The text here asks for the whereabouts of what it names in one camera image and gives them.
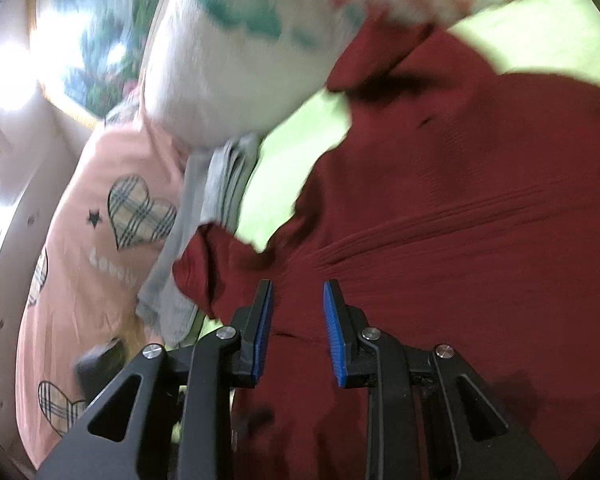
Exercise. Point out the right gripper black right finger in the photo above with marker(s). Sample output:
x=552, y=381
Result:
x=430, y=415

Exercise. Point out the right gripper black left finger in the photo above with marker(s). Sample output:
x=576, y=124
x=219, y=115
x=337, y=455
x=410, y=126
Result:
x=125, y=433

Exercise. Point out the dark red knit sweater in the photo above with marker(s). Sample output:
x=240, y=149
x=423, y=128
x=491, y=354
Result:
x=318, y=429

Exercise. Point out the pink heart print quilt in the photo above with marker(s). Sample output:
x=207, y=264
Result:
x=106, y=234

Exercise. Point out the grey folded towel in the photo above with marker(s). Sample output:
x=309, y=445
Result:
x=171, y=301

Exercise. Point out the white floral quilt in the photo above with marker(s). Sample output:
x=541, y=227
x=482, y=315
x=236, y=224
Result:
x=214, y=70

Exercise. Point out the light green bed sheet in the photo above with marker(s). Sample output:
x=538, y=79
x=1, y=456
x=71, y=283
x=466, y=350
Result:
x=300, y=159

